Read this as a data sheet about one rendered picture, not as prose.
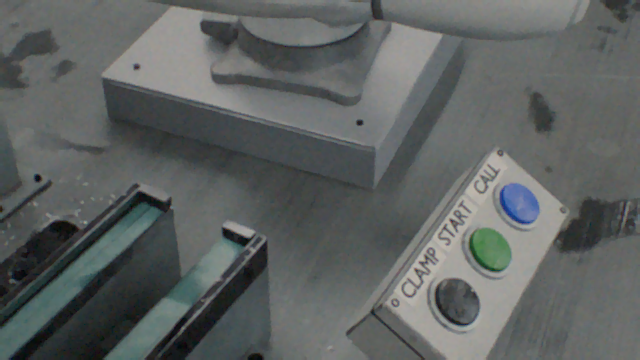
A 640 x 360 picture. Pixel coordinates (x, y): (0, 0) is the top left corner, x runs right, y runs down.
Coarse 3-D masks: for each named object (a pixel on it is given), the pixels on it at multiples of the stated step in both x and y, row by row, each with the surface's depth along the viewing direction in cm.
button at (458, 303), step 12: (444, 288) 53; (456, 288) 53; (468, 288) 54; (444, 300) 52; (456, 300) 53; (468, 300) 53; (444, 312) 52; (456, 312) 52; (468, 312) 53; (456, 324) 52; (468, 324) 53
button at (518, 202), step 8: (512, 184) 60; (520, 184) 60; (504, 192) 59; (512, 192) 60; (520, 192) 60; (528, 192) 60; (504, 200) 59; (512, 200) 59; (520, 200) 59; (528, 200) 60; (536, 200) 60; (504, 208) 59; (512, 208) 59; (520, 208) 59; (528, 208) 59; (536, 208) 60; (512, 216) 59; (520, 216) 59; (528, 216) 59; (536, 216) 60
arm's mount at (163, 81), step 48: (144, 48) 112; (192, 48) 112; (384, 48) 111; (432, 48) 111; (144, 96) 107; (192, 96) 104; (240, 96) 104; (288, 96) 104; (384, 96) 104; (240, 144) 105; (288, 144) 102; (336, 144) 99; (384, 144) 100
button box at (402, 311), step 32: (480, 160) 62; (512, 160) 62; (448, 192) 64; (480, 192) 59; (544, 192) 62; (448, 224) 56; (480, 224) 58; (512, 224) 59; (544, 224) 61; (416, 256) 54; (448, 256) 55; (512, 256) 57; (544, 256) 59; (384, 288) 55; (416, 288) 53; (480, 288) 55; (512, 288) 56; (384, 320) 52; (416, 320) 52; (480, 320) 54; (384, 352) 54; (416, 352) 52; (448, 352) 52; (480, 352) 53
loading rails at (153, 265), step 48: (144, 192) 81; (96, 240) 78; (144, 240) 79; (240, 240) 78; (48, 288) 74; (96, 288) 75; (144, 288) 82; (192, 288) 74; (240, 288) 76; (0, 336) 70; (48, 336) 72; (96, 336) 78; (144, 336) 70; (192, 336) 71; (240, 336) 79
